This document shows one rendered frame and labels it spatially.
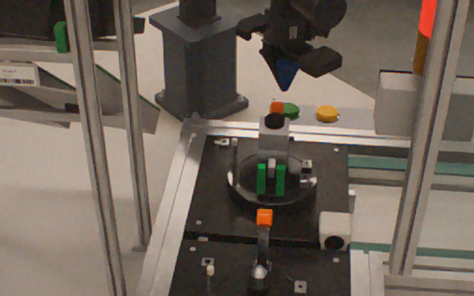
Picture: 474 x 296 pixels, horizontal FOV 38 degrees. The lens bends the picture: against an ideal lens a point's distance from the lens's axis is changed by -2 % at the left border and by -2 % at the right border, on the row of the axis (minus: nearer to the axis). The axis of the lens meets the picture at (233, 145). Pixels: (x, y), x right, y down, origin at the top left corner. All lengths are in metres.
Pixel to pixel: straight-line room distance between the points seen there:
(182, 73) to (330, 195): 0.44
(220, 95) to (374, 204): 0.42
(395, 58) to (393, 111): 2.63
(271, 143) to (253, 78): 0.57
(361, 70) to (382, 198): 2.20
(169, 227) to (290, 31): 0.35
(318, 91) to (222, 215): 0.57
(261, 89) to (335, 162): 0.43
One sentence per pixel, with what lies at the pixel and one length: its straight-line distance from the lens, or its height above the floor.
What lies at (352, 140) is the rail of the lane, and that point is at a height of 0.96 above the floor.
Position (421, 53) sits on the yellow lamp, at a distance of 0.83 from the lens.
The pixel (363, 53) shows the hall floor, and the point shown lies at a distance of 3.50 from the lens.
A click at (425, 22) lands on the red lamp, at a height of 1.33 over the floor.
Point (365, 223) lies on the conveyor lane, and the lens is 1.13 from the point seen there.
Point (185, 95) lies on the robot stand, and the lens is 1.40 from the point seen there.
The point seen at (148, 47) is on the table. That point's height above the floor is 0.86.
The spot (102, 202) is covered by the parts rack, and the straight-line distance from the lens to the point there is 0.89.
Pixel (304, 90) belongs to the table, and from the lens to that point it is 1.54.
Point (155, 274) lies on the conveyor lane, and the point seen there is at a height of 0.95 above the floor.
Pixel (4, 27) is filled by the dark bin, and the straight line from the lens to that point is 0.84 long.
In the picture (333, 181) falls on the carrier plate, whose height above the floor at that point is 0.97.
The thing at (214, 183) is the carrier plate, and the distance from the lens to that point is 1.11.
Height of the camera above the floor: 1.67
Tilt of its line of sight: 37 degrees down
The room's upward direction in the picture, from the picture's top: straight up
